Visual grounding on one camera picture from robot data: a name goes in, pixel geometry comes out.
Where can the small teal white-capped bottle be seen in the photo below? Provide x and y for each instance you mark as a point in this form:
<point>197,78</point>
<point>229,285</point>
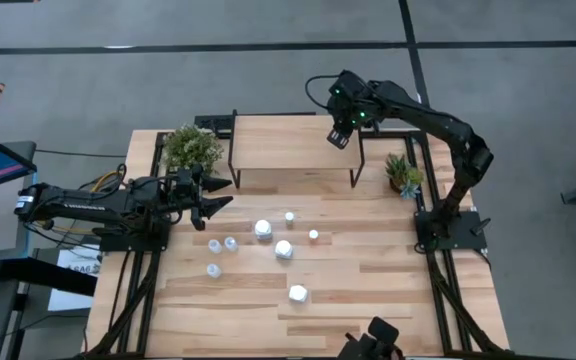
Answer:
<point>289,216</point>

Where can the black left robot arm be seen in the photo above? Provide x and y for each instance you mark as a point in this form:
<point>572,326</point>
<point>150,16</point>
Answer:
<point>93,205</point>

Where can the potted succulent plant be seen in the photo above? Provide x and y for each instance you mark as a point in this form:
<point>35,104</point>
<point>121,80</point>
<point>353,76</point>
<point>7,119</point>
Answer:
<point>402,172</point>

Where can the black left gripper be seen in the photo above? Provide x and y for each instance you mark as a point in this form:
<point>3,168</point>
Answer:
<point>185,190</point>

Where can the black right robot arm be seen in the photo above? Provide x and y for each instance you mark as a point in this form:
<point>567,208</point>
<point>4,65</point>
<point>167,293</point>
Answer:
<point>443,120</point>

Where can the black aluminium frame rails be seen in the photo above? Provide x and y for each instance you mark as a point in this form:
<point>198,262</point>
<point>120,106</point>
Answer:
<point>148,300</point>
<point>439,300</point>

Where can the dark bench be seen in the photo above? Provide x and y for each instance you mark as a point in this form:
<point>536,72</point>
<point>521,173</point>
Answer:
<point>43,275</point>

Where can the white paper sheet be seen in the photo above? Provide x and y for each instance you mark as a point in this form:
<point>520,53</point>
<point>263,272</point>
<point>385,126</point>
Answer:
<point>78,260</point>

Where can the potted bushy green plant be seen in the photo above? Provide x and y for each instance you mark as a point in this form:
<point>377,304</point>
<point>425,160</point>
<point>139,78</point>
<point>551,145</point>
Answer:
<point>190,147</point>

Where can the large white blue-label bottle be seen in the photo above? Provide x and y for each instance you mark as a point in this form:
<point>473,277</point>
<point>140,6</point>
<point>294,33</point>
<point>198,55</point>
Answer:
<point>298,293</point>
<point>263,228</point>
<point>283,248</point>

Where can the wooden shelf black metal frame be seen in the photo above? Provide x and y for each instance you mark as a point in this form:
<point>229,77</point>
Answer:
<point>293,142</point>

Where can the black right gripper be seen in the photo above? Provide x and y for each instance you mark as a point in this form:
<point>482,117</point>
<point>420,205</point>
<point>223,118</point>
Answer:
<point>348,107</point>

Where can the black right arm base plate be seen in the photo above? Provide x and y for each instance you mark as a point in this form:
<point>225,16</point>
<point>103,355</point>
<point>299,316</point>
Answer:
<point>463,235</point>

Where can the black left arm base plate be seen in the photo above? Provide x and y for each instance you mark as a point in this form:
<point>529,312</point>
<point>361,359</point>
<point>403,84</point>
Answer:
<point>118,242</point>

